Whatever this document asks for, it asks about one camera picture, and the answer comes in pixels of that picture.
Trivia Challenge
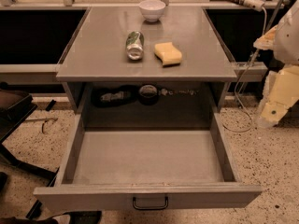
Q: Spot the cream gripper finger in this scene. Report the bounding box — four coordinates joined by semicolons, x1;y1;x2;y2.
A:
257;65;299;128
253;25;277;50

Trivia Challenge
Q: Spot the grey top drawer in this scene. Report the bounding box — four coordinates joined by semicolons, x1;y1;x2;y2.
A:
34;115;262;214

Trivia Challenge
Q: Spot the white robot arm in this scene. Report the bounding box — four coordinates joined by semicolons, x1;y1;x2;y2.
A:
253;0;299;128

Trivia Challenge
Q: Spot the yellow sponge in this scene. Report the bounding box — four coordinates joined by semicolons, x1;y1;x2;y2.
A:
154;42;182;66

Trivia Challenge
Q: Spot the white ceramic bowl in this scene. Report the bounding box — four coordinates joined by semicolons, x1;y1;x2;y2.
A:
138;0;166;22

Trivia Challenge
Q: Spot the black tape roll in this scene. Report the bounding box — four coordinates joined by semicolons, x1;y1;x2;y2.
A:
138;84;159;105

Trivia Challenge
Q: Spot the crushed green soda can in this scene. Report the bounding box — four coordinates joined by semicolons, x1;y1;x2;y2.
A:
126;31;144;61

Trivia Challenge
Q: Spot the grey cabinet body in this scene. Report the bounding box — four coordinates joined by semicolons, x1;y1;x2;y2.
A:
57;7;236;131

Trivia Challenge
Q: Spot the black shoe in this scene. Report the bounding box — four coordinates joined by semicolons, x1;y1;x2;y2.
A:
64;210;103;224

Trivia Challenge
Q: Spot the dark chair with base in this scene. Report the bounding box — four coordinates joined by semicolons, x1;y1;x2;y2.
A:
0;82;56;180

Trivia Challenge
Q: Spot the white cable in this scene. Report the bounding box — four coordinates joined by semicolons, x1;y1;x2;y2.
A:
221;7;269;133

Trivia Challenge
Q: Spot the black top drawer handle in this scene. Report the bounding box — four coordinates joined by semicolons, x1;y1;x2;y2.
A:
132;197;169;211

